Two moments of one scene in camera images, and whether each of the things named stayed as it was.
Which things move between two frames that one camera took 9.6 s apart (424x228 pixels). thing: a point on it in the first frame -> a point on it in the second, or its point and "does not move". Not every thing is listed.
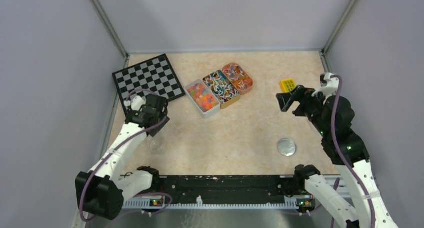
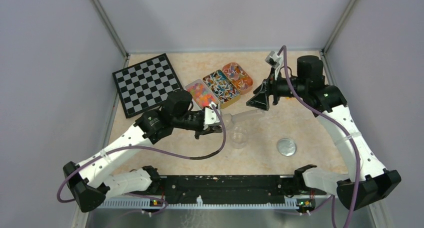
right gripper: [285, 99] -> [260, 99]
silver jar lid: [286, 147] does not move
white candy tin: [204, 100] does not move
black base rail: [226, 192] does not move
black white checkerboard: [156, 74] does not move
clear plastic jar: [156, 146] -> [239, 137]
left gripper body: [162, 118] -> [192, 120]
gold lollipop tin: [224, 90] does not move
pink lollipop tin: [243, 82] does not move
